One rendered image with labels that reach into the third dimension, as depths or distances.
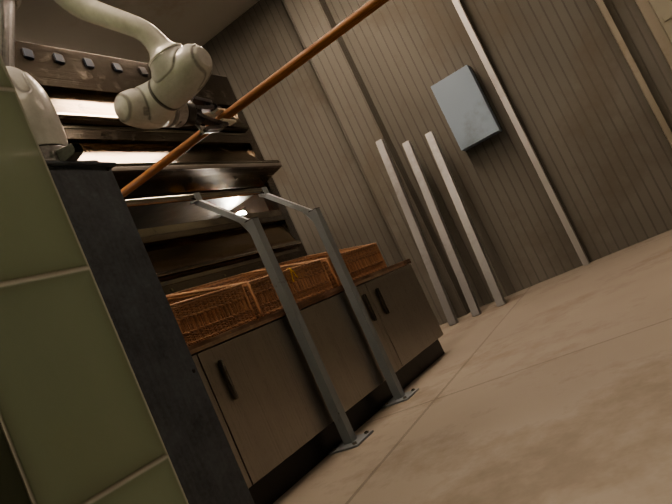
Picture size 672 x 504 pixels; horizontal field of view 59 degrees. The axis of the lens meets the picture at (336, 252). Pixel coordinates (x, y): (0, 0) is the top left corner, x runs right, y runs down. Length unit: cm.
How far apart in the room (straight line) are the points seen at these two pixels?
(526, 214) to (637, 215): 79
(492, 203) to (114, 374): 469
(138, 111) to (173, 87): 12
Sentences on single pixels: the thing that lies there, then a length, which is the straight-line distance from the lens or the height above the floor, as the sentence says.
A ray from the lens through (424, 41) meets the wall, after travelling 530.
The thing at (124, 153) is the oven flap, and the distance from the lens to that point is 301.
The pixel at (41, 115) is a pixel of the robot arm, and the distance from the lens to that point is 144.
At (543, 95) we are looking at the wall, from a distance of 502.
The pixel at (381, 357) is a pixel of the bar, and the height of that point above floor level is 21.
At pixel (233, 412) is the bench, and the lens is 202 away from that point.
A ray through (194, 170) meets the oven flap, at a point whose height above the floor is 139.
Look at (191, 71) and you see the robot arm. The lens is 159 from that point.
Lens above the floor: 50
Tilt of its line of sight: 5 degrees up
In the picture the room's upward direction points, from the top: 25 degrees counter-clockwise
